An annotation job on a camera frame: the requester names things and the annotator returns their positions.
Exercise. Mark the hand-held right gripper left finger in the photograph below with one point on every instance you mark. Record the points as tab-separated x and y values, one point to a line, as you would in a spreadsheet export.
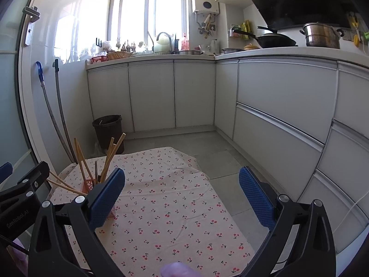
108	196

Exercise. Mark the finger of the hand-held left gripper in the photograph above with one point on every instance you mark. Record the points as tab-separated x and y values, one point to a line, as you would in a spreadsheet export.
37	171
5	171

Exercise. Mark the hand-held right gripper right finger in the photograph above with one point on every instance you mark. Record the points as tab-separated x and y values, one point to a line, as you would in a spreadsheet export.
255	199

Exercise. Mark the pink perforated utensil holder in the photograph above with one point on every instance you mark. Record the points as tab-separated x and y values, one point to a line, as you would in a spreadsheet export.
88	186

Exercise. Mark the black chopstick with gold bands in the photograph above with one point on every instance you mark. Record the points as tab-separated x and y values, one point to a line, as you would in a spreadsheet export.
96	173

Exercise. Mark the bunch of wooden chopsticks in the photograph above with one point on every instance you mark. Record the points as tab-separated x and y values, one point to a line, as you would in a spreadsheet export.
113	155

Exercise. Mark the person's left hand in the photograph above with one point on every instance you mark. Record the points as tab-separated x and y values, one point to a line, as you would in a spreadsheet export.
18	261

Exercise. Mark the person's right hand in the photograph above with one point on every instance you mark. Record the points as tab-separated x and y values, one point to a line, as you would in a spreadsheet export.
178	271

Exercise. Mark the brown trash bin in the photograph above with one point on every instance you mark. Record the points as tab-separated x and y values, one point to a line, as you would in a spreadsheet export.
108	132

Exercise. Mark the cherry print tablecloth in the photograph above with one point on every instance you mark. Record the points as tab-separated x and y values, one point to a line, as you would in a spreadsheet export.
173	196

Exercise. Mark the frosted glass sliding door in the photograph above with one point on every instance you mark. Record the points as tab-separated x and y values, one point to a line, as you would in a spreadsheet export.
11	106

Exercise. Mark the pole with dark hook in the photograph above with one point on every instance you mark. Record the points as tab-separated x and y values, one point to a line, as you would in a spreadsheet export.
59	92

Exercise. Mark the pole with blue grip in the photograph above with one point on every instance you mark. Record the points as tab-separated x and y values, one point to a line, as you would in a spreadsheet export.
40	72

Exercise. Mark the white cabinet with drawers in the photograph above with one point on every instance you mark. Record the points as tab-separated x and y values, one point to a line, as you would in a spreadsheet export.
274	92

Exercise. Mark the white cabinet with doors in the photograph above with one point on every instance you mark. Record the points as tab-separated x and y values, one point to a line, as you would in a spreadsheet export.
152	92

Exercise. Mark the red plastic basket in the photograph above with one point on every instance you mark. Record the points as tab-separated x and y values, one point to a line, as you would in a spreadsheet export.
99	59

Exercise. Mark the metal door latch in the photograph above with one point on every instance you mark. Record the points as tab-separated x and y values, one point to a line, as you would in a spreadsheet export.
30	31

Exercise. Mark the wicker basket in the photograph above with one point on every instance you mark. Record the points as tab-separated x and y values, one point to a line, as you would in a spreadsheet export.
118	55

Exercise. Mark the metal pan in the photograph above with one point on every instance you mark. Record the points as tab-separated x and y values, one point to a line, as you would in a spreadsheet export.
232	51

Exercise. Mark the white countertop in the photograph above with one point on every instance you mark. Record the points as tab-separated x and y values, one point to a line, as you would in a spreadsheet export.
288	51

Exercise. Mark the yellow clay pot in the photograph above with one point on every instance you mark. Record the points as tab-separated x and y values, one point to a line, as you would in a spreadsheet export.
251	47

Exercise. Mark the black wok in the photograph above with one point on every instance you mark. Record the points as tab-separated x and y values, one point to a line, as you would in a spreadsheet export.
274	41

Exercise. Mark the metal bowl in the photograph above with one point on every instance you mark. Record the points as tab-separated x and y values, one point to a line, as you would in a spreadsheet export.
190	52

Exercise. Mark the white plastic jug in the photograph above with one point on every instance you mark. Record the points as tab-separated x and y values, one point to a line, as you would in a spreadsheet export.
163	44

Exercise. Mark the red bottle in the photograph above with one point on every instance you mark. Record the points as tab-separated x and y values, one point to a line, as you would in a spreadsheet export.
185	43

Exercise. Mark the chrome faucet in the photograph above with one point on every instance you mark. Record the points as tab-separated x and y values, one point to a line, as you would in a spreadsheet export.
161	33

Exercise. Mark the steel steamer pot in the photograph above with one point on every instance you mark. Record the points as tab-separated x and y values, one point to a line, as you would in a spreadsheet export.
321	37

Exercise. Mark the kitchen window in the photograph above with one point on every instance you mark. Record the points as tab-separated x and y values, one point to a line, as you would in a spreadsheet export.
135	14

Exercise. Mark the yellow hanging scissors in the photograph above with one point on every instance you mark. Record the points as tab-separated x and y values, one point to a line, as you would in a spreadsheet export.
355	23

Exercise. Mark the black range hood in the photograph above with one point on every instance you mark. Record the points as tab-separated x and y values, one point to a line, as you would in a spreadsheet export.
302	0

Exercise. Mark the black wall hooks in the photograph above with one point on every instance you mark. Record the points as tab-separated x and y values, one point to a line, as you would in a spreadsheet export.
98	42

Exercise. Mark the wall rack with packets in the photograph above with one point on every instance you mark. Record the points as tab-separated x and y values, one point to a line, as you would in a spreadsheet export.
243	30

